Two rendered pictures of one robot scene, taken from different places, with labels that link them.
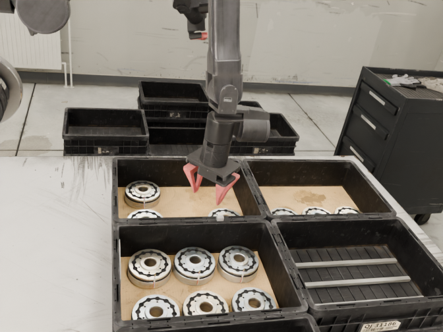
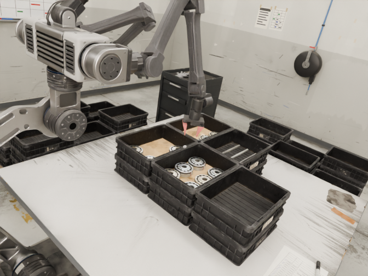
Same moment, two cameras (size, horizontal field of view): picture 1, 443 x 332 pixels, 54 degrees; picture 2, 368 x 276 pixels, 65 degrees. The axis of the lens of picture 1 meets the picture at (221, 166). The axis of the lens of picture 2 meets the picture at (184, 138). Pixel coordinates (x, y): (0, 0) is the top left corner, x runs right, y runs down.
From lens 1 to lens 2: 89 cm
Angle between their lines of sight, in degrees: 31
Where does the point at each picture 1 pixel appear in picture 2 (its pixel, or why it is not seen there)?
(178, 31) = (22, 67)
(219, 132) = (200, 105)
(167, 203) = (145, 152)
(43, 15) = (156, 69)
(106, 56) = not seen: outside the picture
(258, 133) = (210, 102)
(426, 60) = (165, 62)
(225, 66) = (201, 78)
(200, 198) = (156, 146)
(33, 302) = (120, 215)
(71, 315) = (141, 213)
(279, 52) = not seen: hidden behind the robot
